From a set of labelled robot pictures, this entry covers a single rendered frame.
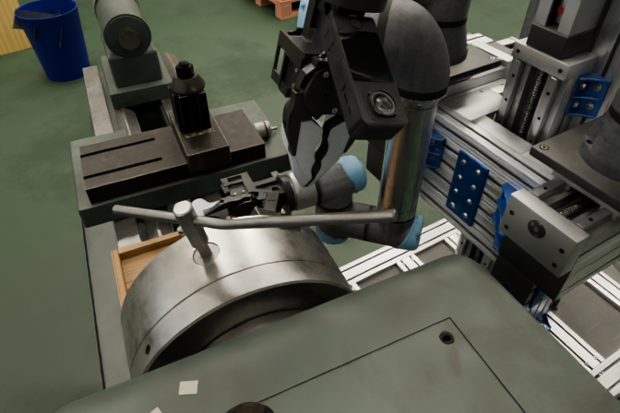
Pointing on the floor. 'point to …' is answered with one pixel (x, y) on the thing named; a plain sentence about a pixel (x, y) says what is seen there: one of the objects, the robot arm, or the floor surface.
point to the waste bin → (54, 36)
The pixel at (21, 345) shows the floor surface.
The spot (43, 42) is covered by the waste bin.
